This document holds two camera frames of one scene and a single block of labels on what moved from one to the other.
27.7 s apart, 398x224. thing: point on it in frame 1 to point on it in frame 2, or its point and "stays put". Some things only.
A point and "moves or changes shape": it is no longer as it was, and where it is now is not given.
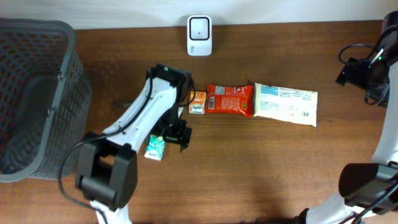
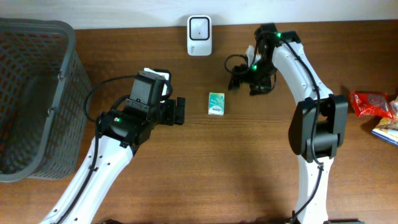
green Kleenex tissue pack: (155, 147) to (216, 103)
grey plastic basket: (45, 97) stays put
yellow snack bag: (293, 106) moves or changes shape
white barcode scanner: (199, 35) stays put
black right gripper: (347, 74) to (252, 80)
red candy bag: (237, 99) to (370, 104)
